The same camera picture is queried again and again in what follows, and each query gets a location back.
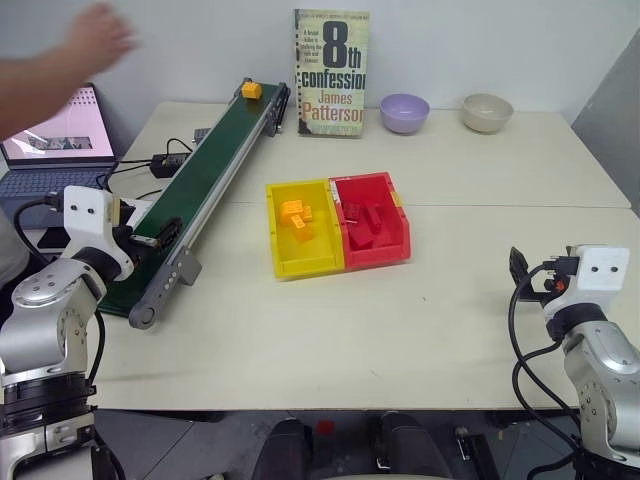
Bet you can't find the red plastic storage bin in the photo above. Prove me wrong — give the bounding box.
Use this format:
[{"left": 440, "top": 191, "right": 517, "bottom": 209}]
[{"left": 327, "top": 171, "right": 414, "bottom": 274}]

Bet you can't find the grey open laptop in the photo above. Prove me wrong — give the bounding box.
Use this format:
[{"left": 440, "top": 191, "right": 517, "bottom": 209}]
[{"left": 0, "top": 83, "right": 122, "bottom": 217}]

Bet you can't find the purple bowl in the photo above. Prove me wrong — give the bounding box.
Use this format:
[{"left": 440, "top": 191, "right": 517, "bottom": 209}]
[{"left": 378, "top": 93, "right": 431, "bottom": 135}]

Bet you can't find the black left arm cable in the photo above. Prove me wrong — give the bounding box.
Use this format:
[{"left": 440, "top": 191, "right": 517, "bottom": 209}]
[{"left": 13, "top": 193, "right": 107, "bottom": 396}]

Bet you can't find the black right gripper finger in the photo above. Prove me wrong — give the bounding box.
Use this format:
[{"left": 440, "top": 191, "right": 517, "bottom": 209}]
[
  {"left": 508, "top": 245, "right": 524, "bottom": 289},
  {"left": 519, "top": 253, "right": 532, "bottom": 302}
]

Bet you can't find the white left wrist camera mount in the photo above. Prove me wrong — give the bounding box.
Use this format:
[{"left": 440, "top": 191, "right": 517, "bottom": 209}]
[{"left": 61, "top": 185, "right": 137, "bottom": 281}]

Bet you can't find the black power adapter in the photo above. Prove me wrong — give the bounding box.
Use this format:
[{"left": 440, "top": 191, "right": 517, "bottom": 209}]
[{"left": 151, "top": 154, "right": 190, "bottom": 180}]

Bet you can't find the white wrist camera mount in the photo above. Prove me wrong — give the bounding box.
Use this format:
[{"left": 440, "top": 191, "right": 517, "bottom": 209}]
[
  {"left": 61, "top": 185, "right": 137, "bottom": 281},
  {"left": 542, "top": 244, "right": 631, "bottom": 321}
]

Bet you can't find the black power cable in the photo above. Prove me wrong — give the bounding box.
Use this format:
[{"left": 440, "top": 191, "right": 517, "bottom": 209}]
[{"left": 98, "top": 138, "right": 196, "bottom": 201}]

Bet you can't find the black floor bracket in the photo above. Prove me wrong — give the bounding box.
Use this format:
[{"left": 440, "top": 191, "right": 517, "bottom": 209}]
[{"left": 453, "top": 426, "right": 502, "bottom": 480}]

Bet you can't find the dark rounded shape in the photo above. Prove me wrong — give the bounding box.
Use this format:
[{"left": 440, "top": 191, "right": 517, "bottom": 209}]
[{"left": 368, "top": 411, "right": 454, "bottom": 480}]

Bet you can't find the person's bare hand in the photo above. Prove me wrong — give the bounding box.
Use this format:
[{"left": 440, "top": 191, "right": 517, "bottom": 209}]
[{"left": 63, "top": 2, "right": 142, "bottom": 77}]

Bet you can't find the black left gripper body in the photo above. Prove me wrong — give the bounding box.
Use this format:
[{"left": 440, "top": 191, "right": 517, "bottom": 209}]
[{"left": 110, "top": 196, "right": 162, "bottom": 261}]

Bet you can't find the beige bowl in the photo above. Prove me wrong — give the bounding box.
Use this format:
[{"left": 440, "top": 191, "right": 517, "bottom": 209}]
[{"left": 460, "top": 93, "right": 515, "bottom": 135}]

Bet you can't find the green conveyor belt unit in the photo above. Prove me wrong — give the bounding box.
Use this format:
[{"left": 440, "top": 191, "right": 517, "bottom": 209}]
[{"left": 97, "top": 79, "right": 292, "bottom": 331}]

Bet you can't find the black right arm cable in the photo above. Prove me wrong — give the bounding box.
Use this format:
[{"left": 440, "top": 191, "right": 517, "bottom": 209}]
[{"left": 508, "top": 261, "right": 587, "bottom": 454}]

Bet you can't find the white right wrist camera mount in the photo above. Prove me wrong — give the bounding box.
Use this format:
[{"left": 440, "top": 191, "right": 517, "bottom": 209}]
[{"left": 542, "top": 244, "right": 631, "bottom": 321}]

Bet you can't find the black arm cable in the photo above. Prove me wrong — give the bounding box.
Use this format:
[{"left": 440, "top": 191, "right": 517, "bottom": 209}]
[
  {"left": 508, "top": 261, "right": 587, "bottom": 454},
  {"left": 13, "top": 193, "right": 107, "bottom": 396}
]

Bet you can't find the yellow plastic storage bin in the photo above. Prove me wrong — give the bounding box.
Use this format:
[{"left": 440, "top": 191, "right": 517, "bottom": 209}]
[{"left": 264, "top": 179, "right": 347, "bottom": 282}]

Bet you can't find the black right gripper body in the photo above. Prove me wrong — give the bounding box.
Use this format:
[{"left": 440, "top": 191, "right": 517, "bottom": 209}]
[{"left": 527, "top": 244, "right": 585, "bottom": 304}]

